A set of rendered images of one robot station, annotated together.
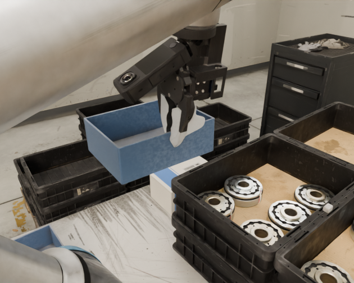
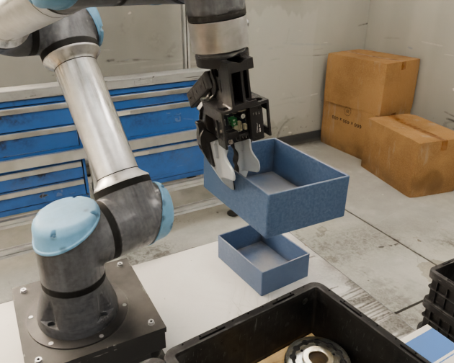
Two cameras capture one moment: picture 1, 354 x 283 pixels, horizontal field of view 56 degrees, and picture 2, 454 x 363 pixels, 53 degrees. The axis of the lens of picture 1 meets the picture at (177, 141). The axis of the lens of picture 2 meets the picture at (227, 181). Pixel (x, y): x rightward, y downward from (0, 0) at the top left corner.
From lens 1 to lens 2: 0.84 m
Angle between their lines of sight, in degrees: 83
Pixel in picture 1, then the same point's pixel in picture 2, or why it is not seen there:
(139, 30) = (8, 10)
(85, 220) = (346, 294)
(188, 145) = (243, 201)
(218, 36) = (223, 74)
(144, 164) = (215, 184)
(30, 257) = (107, 145)
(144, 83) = (191, 93)
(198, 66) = (220, 101)
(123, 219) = not seen: hidden behind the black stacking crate
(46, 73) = not seen: outside the picture
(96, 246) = not seen: hidden behind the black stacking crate
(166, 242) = not seen: outside the picture
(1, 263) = (91, 130)
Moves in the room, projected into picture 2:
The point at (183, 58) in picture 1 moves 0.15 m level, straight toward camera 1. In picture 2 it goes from (204, 83) to (99, 81)
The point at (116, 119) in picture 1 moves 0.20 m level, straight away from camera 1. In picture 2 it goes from (293, 158) to (402, 154)
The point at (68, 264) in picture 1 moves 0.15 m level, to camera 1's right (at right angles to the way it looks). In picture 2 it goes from (122, 174) to (94, 212)
